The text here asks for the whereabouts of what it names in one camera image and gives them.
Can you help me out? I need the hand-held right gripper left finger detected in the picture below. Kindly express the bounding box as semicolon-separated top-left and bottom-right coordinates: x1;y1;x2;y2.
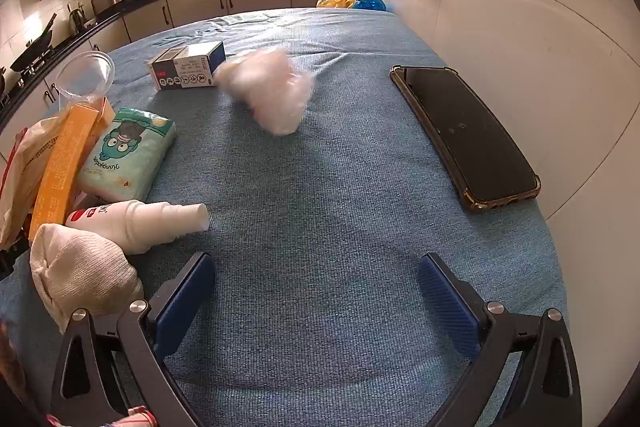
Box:
50;251;217;427

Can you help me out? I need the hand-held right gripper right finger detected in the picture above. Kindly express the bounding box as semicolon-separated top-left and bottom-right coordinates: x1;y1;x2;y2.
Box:
417;252;583;427

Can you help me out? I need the clear plastic bag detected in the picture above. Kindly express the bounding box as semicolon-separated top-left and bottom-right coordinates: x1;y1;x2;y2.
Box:
214;47;317;138

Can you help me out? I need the white spray bottle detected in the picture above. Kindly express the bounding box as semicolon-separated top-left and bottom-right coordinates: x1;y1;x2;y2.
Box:
65;201;211;255

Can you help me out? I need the white knitted sock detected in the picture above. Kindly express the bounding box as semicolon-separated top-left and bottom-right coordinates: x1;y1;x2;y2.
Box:
29;223;146;335

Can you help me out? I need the blue tablecloth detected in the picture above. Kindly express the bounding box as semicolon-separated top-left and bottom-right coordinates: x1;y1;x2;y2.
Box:
0;7;568;427

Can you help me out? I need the green tissue pack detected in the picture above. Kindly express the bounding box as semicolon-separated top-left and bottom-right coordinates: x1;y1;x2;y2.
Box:
76;107;177;202

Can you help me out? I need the black smartphone in clear case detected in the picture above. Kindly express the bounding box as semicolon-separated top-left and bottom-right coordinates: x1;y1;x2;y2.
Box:
390;65;542;212

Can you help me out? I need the orange cardboard box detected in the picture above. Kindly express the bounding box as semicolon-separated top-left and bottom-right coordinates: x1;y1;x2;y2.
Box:
28;99;117;243

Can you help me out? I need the beige paper bag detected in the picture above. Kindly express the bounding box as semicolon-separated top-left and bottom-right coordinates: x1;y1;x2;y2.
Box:
0;116;68;250

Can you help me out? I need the small white blue carton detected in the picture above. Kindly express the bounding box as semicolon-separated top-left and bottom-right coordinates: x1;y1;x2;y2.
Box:
147;41;227;92

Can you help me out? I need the clear plastic cup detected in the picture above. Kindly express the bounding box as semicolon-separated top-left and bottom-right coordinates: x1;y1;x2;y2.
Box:
54;51;116;112

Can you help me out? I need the black wok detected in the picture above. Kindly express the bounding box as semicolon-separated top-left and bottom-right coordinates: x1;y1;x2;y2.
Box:
10;14;58;72

